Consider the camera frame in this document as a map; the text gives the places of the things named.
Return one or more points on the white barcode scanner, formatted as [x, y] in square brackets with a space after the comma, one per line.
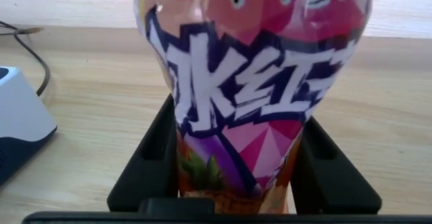
[20, 122]

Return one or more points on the pink drink bottle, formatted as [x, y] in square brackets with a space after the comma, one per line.
[249, 82]

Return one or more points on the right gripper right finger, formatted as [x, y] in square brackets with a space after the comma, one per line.
[330, 183]

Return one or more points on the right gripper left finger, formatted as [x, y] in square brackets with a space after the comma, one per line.
[148, 180]

